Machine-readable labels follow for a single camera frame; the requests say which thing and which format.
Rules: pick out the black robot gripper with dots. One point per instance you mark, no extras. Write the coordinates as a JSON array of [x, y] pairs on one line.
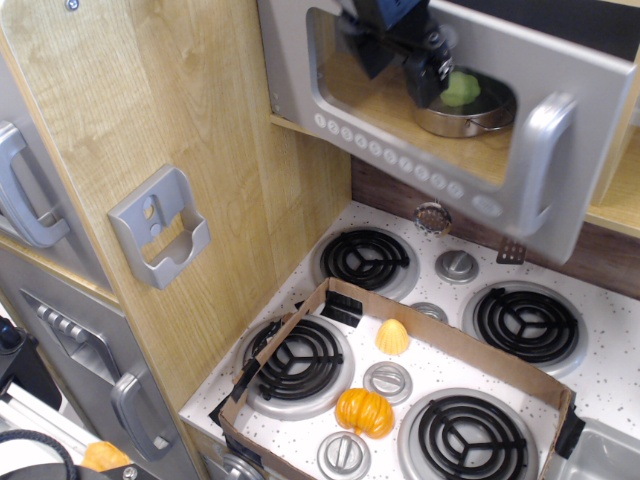
[[377, 31]]

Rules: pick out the silver toy microwave door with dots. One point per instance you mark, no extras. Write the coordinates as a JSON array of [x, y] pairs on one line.
[[569, 64]]

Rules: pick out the green toy vegetable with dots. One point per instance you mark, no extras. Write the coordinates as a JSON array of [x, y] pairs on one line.
[[463, 89]]

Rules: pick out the stainless steel pot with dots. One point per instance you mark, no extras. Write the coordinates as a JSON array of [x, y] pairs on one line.
[[492, 110]]

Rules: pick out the round hanging strainer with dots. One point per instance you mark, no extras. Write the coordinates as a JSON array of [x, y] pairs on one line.
[[432, 218]]

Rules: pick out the back left black burner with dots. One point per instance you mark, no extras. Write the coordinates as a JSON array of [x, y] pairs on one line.
[[369, 257]]

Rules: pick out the black burner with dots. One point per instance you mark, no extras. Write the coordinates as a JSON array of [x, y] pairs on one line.
[[531, 322], [369, 257], [460, 433], [306, 374]]

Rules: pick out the back silver stove knob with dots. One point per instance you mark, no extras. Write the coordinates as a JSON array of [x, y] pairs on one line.
[[457, 267]]

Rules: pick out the silver stove knob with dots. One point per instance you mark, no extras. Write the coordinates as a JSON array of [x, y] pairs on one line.
[[389, 380], [343, 456], [457, 267]]

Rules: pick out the hanging toy spatula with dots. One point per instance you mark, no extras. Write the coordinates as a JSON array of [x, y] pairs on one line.
[[511, 252]]

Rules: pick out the small middle silver knob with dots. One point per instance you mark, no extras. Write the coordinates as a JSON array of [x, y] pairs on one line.
[[432, 310]]

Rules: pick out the back right black burner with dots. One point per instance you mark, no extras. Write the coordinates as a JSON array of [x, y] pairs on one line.
[[531, 322]]

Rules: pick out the centre silver stove knob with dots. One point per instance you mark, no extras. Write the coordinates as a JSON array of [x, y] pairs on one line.
[[389, 380]]

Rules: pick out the front left black burner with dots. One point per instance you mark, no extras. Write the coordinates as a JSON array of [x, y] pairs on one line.
[[306, 374]]

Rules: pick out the orange toy pumpkin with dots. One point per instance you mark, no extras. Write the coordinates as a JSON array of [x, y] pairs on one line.
[[364, 412]]

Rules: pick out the front right black burner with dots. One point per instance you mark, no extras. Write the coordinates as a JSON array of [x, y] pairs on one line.
[[460, 433]]

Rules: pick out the front silver stove knob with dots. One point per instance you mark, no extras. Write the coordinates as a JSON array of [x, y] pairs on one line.
[[343, 456]]

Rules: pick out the grey water dispenser panel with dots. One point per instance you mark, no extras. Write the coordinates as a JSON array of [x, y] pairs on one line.
[[87, 348]]

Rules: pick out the brown cardboard barrier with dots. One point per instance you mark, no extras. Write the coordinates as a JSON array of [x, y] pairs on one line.
[[338, 296]]

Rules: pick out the silver toy sink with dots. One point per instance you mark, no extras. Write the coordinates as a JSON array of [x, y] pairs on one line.
[[601, 453]]

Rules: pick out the silver oven knob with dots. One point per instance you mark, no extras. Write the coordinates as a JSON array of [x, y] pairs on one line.
[[238, 469]]

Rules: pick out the black device at left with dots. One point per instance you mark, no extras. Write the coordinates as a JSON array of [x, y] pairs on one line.
[[22, 365]]

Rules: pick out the orange toy at bottom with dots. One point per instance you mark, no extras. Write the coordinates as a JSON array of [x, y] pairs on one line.
[[102, 456]]

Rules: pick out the grey wall phone holder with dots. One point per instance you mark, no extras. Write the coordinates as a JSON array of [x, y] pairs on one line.
[[159, 227]]

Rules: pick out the upper grey fridge handle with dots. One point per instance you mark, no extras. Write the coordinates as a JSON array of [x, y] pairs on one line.
[[39, 232]]

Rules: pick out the grey fridge handle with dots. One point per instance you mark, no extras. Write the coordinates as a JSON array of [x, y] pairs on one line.
[[123, 401], [39, 232]]

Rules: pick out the lower grey fridge handle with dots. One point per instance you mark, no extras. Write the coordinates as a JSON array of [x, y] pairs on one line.
[[123, 401]]

